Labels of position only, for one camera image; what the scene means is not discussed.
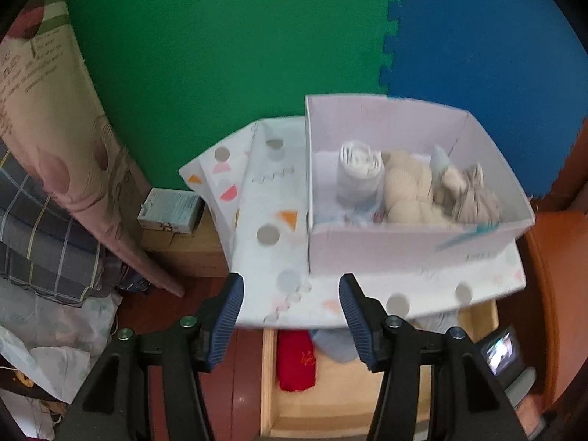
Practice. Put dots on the small white blue carton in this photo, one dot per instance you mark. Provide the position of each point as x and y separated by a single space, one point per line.
170 209

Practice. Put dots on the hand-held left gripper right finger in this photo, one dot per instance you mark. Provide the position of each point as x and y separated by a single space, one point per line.
356 326

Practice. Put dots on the green foam mat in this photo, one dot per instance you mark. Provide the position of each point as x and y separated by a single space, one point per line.
206 55

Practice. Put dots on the red underwear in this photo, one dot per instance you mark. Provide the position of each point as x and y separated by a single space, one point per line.
296 363

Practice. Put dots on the light blue underwear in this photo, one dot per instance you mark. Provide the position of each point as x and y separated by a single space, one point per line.
333 344

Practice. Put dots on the blue foam mat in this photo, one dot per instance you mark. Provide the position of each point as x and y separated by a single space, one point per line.
482 32

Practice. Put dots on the pale grey underwear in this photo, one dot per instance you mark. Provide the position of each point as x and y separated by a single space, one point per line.
436 320

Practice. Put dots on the white patterned table cover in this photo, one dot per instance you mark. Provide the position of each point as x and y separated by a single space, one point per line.
262 202

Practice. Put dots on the grey plaid cloth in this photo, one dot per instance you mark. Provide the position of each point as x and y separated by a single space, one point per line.
36 239

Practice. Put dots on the white cardboard box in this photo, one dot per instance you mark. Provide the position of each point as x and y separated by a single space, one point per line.
367 248

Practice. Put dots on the pink patterned cushion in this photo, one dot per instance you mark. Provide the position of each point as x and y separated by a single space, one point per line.
59 147

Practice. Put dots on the wooden drawer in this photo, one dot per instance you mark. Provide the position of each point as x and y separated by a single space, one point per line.
321 404

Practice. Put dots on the white plastic bag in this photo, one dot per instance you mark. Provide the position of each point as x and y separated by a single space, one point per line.
55 330

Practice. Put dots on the white sock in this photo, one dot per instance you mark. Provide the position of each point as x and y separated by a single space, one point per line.
358 174

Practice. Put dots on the dark blue cloth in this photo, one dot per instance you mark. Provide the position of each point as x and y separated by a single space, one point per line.
133 280

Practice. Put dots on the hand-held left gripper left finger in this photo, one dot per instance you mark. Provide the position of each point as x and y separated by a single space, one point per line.
227 326

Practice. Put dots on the brown cardboard box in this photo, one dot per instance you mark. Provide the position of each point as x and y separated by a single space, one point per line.
193 252

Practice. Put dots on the beige sock bundle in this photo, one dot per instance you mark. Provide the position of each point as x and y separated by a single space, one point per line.
409 193

